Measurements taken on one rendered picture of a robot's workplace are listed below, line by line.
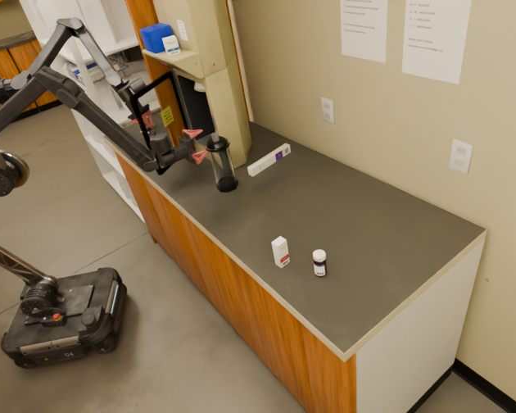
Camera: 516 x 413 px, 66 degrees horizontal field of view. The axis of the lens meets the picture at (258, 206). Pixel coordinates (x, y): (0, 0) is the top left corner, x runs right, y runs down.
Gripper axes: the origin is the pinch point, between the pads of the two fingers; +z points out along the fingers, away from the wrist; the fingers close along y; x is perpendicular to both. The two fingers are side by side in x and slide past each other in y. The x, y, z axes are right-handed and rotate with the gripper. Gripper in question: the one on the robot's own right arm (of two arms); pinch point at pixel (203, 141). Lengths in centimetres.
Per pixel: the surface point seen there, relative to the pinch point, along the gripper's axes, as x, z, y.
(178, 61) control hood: 9.0, 2.3, 30.8
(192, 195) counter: 6.3, -9.8, -25.7
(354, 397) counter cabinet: -95, -14, -55
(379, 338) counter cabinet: -95, -2, -33
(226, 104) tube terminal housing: 9.1, 19.1, 6.7
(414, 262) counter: -87, 23, -26
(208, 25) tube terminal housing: 9.0, 18.7, 39.7
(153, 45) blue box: 27.6, 1.5, 34.9
